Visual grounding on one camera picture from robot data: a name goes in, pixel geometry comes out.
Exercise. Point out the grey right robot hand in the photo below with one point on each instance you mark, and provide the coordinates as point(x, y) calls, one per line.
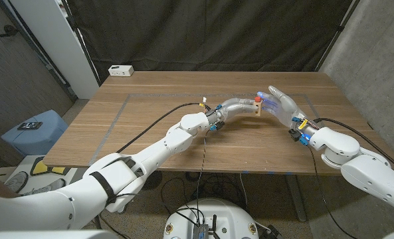
point(284, 106)

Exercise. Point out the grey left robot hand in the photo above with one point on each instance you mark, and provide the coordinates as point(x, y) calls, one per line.
point(233, 106)

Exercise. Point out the small wooden block with holes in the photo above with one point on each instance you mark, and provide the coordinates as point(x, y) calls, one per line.
point(257, 108)

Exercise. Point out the red-headed wooden screw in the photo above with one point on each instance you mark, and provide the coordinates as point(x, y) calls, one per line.
point(257, 99)

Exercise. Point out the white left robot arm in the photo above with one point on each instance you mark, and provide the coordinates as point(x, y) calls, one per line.
point(133, 159)

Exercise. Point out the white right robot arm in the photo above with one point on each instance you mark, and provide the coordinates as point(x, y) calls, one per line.
point(359, 169)

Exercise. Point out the black backdrop curtain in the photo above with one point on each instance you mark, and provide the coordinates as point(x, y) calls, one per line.
point(200, 33)

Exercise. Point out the grey table leg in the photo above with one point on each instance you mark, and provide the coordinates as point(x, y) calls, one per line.
point(296, 196)

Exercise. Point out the black backdrop stand pole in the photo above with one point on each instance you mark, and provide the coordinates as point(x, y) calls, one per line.
point(82, 43)
point(339, 32)

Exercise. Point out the round black floor fan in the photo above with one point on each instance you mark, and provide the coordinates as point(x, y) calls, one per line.
point(154, 180)

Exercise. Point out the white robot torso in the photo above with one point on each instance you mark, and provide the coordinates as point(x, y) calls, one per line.
point(210, 215)

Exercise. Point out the white power outlet box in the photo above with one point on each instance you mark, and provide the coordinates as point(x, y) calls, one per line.
point(121, 70)

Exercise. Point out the grey electronics module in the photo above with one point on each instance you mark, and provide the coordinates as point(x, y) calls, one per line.
point(200, 230)

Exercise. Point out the white pillar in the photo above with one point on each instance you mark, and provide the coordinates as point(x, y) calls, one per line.
point(57, 49)

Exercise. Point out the blue padded stool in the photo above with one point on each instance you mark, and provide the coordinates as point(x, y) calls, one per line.
point(34, 139)

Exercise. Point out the grey sneaker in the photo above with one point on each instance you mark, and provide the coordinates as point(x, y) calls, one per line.
point(47, 186)

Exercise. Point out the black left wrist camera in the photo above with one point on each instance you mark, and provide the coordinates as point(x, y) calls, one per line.
point(218, 125)

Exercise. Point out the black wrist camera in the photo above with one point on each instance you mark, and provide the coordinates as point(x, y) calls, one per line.
point(295, 134)
point(218, 125)

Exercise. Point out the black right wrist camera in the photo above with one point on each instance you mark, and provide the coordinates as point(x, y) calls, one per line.
point(295, 134)

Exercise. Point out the black wall rail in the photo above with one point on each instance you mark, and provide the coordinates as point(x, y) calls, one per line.
point(37, 49)

